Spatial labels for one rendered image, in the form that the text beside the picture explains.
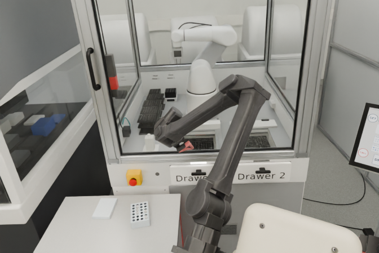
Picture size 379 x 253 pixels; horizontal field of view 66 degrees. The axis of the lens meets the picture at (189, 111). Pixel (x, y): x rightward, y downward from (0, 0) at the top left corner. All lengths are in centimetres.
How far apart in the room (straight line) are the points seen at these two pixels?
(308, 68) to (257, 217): 88
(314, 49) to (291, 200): 81
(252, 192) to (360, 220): 128
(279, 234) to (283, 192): 108
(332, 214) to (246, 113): 197
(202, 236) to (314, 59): 89
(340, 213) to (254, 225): 216
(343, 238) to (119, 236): 105
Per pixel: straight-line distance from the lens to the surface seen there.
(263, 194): 166
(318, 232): 60
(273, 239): 61
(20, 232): 180
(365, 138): 158
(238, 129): 82
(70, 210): 166
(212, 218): 77
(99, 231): 151
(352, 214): 277
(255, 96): 86
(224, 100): 95
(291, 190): 168
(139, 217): 146
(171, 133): 109
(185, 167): 149
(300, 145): 152
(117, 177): 161
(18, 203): 158
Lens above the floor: 181
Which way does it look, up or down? 26 degrees down
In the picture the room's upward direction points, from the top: 4 degrees counter-clockwise
